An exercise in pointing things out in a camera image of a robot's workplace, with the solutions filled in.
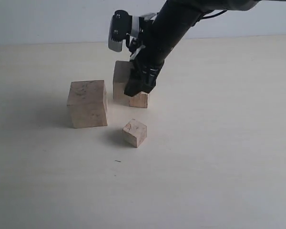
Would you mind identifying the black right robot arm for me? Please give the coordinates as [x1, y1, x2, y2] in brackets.
[124, 0, 257, 97]

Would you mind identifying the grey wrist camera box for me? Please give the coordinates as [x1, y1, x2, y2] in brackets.
[108, 10, 144, 52]

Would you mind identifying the third largest wooden cube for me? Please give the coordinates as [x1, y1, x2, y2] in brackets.
[129, 92, 149, 108]

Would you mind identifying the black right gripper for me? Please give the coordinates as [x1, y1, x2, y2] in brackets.
[124, 42, 164, 97]

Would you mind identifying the smallest wooden cube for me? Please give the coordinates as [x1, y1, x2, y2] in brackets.
[122, 119, 147, 148]

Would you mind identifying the second largest wooden cube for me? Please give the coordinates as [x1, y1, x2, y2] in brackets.
[112, 61, 133, 106]

